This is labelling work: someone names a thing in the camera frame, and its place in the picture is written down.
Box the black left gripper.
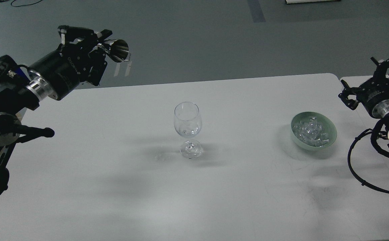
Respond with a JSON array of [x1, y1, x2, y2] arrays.
[[28, 25, 113, 100]]

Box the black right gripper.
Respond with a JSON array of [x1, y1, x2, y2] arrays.
[[338, 57, 389, 119]]

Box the steel cocktail jigger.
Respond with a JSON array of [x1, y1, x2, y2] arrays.
[[97, 39, 131, 63]]

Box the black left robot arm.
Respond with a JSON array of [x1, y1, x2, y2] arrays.
[[0, 25, 130, 195]]

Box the clear ice cubes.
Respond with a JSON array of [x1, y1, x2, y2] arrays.
[[292, 116, 331, 147]]

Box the clear wine glass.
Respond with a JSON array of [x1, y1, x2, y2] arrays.
[[173, 102, 203, 160]]

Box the green bowl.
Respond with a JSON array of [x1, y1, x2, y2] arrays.
[[290, 111, 338, 151]]

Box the black floor cable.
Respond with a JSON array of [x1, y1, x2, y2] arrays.
[[0, 0, 43, 13]]

